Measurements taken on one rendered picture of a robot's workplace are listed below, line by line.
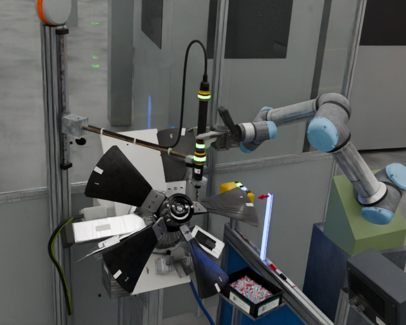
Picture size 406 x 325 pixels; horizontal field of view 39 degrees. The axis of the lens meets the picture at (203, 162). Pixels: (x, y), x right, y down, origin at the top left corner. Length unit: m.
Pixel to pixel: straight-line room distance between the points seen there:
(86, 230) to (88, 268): 0.89
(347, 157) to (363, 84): 3.98
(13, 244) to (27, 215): 0.17
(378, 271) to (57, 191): 1.46
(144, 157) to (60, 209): 0.49
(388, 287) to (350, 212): 0.63
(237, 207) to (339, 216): 0.44
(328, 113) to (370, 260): 0.53
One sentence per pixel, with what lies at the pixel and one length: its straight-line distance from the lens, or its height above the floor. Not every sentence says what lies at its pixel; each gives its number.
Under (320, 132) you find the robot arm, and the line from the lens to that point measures 2.08.
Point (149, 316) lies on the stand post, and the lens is 2.63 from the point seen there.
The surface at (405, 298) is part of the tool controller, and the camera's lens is 1.90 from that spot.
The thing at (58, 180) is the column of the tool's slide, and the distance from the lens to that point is 2.68.
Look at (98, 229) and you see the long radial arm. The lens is 2.29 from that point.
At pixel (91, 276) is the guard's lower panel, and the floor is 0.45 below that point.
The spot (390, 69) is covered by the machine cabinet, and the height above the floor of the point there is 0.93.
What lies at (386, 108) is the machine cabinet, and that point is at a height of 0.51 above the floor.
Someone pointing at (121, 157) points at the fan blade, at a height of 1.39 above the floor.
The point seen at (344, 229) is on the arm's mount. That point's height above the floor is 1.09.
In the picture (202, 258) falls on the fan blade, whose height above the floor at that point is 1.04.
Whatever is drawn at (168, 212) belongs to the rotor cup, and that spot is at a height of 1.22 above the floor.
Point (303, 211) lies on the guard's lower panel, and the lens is 3.64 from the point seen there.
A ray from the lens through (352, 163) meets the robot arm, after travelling 2.19.
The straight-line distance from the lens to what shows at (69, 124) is 2.53.
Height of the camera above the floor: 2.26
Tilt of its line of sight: 23 degrees down
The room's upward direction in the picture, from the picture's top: 4 degrees clockwise
